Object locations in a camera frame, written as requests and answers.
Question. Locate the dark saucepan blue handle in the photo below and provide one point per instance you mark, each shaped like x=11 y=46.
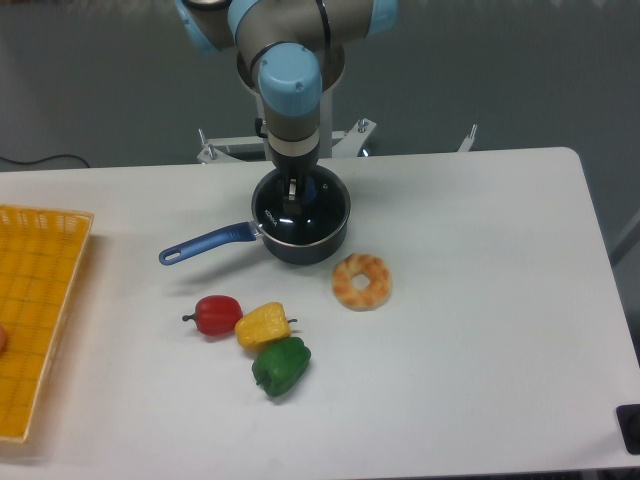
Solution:
x=248 y=232

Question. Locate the yellow woven basket tray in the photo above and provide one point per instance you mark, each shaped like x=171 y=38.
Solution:
x=41 y=251

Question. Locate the red bell pepper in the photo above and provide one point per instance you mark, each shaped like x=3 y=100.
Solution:
x=215 y=315

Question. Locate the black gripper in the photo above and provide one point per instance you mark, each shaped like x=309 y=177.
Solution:
x=294 y=159

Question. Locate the black device table corner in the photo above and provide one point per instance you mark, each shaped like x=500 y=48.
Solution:
x=629 y=422

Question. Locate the white metal base frame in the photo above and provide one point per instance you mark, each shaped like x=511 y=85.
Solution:
x=344 y=144

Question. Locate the glass lid blue knob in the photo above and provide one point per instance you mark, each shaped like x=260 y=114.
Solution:
x=323 y=216

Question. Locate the yellow bell pepper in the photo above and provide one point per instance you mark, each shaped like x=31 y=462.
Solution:
x=263 y=326

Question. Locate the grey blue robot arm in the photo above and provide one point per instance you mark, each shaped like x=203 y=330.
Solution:
x=250 y=26

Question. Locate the green bell pepper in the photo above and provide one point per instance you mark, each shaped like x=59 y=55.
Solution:
x=278 y=368

